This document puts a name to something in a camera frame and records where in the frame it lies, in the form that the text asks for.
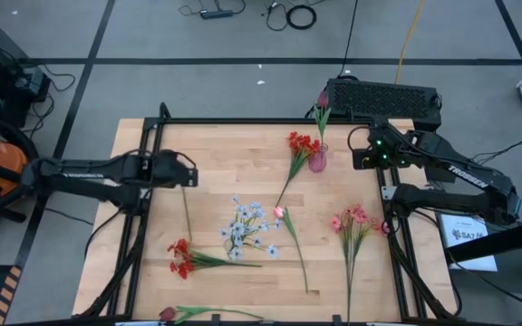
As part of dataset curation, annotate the pink tulip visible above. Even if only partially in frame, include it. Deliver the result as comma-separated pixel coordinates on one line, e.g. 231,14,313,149
273,206,310,294

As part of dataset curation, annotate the black perforated computer case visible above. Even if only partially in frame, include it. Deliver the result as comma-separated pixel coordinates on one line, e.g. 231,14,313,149
323,77,443,133

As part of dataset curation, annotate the pale blue flower bunch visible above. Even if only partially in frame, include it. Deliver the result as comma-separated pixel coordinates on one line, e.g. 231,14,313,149
217,194,285,264

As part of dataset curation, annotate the orange shop vacuum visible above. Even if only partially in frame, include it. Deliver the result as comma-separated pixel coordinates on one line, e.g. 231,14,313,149
0,128,30,214

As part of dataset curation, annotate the white printed sheet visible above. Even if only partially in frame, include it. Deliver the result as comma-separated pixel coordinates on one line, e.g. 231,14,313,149
440,213,499,273

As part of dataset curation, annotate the purple glass vase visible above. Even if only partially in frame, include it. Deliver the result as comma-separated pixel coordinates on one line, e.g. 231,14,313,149
307,142,330,175

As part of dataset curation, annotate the black power strip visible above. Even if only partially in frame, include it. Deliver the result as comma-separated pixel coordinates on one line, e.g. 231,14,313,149
199,8,235,21

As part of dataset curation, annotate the orange black vacuum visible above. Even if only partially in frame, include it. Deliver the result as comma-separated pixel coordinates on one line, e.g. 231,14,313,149
0,112,44,217

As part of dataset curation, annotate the coiled black cable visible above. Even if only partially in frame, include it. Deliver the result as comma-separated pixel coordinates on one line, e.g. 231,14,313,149
285,4,318,31

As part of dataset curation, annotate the yellow hanging cable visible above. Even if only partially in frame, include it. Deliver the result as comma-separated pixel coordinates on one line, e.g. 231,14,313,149
393,0,426,86

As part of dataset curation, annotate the black metal stand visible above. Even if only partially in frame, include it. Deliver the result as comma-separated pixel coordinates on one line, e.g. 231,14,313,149
444,216,522,326

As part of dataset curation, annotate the black metal table frame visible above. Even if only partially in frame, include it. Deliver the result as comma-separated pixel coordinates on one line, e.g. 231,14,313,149
79,101,461,326

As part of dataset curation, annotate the pink flower bunch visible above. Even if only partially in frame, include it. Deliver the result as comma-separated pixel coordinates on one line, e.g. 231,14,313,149
330,203,392,326

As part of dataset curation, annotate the black power adapter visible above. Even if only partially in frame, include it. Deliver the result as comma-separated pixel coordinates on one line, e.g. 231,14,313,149
426,169,453,185

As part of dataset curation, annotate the dark red tulip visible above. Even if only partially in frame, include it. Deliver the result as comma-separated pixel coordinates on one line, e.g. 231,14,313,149
313,89,334,158
159,305,265,325

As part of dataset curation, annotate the black hanging cable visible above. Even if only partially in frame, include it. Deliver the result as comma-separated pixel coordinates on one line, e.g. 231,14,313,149
338,0,361,79

